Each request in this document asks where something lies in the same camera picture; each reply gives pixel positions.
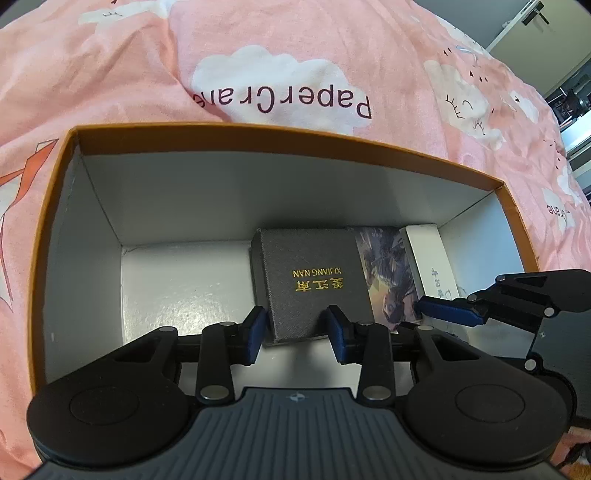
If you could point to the black textured gift box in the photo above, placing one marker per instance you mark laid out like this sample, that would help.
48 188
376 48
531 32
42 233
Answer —
298 273

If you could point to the illustrated card pack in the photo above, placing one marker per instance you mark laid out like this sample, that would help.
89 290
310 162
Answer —
390 283

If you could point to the white glasses case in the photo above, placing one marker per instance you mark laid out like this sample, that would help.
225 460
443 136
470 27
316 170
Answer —
429 262

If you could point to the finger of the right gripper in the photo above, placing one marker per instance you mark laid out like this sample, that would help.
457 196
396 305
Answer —
458 311

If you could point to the pink patterned duvet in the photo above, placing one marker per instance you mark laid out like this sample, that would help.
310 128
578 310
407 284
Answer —
390 72

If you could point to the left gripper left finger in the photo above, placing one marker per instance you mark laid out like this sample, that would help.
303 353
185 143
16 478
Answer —
223 345

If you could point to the orange cardboard box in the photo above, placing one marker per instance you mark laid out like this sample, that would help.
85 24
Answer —
155 221

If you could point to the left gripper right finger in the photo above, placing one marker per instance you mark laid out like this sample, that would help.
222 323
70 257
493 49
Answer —
368 345

